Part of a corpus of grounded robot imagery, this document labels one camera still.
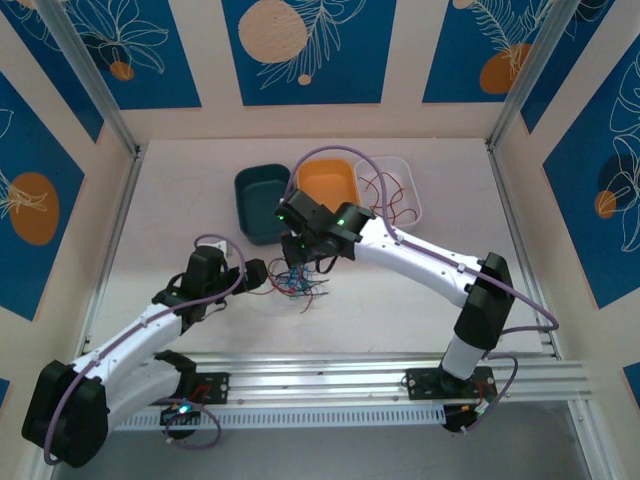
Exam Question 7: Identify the orange plastic bin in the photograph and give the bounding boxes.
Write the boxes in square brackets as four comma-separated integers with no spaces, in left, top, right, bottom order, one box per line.
[293,157,360,214]

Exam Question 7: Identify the white slotted cable duct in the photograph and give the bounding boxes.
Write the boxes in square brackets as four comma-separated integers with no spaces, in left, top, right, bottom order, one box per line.
[119,403,446,432]

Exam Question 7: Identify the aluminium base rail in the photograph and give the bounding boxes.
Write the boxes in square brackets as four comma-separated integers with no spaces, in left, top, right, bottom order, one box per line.
[49,351,594,407]

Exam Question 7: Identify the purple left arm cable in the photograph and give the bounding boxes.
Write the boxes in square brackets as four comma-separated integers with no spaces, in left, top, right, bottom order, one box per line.
[43,233,247,466]

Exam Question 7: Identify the aluminium table side rail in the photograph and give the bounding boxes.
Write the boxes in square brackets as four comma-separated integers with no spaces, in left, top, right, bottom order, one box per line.
[74,144,146,371]
[484,139,561,359]

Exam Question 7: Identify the aluminium frame post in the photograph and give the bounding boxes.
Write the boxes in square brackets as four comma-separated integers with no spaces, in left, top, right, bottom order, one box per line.
[37,0,144,157]
[564,399,604,480]
[487,0,589,151]

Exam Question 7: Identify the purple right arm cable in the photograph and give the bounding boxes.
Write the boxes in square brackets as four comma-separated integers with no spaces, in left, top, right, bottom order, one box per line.
[285,144,560,435]

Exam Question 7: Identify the teal plastic bin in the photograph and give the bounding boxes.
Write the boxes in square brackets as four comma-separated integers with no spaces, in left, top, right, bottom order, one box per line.
[233,162,301,247]

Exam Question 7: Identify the white plastic bin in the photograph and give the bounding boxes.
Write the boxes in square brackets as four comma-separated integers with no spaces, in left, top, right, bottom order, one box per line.
[352,155,425,232]

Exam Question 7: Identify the blue floral wall panel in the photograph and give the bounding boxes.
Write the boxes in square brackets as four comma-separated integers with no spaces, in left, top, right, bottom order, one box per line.
[64,0,204,111]
[422,0,554,105]
[222,0,399,107]
[519,0,640,136]
[542,47,640,310]
[0,69,86,321]
[0,0,106,145]

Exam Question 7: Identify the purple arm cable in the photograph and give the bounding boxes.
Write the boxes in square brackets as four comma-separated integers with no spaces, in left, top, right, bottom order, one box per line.
[285,144,560,435]
[43,233,247,466]

